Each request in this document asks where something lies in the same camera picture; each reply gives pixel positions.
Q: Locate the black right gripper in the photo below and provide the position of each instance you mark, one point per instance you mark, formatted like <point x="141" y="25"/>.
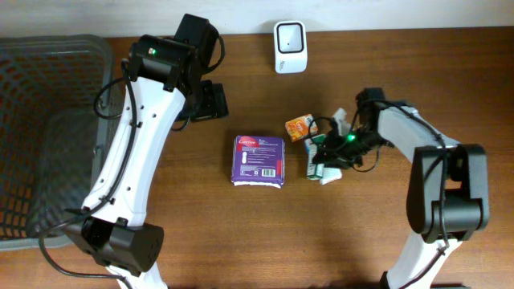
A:
<point x="335" y="150"/>

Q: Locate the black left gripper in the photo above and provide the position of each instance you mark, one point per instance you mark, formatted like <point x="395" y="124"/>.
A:
<point x="210" y="103"/>

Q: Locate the green gum pack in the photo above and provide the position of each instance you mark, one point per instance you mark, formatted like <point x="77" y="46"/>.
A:
<point x="314" y="171"/>

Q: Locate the orange small box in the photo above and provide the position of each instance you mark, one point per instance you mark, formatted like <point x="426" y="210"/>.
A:
<point x="300" y="127"/>

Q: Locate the purple sanitary pad pack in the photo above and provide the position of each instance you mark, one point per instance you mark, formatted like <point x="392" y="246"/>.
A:
<point x="258" y="160"/>

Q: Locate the white green medicine box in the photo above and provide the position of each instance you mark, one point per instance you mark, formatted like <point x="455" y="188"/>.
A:
<point x="330" y="174"/>

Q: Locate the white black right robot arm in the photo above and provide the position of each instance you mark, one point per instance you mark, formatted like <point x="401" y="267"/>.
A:
<point x="447" y="199"/>

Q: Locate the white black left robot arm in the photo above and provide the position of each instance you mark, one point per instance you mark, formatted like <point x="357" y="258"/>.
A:
<point x="166" y="89"/>

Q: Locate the white barcode scanner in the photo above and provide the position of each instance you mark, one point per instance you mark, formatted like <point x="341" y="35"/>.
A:
<point x="290" y="46"/>

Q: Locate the grey plastic mesh basket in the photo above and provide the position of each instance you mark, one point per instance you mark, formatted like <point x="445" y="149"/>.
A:
<point x="59" y="103"/>

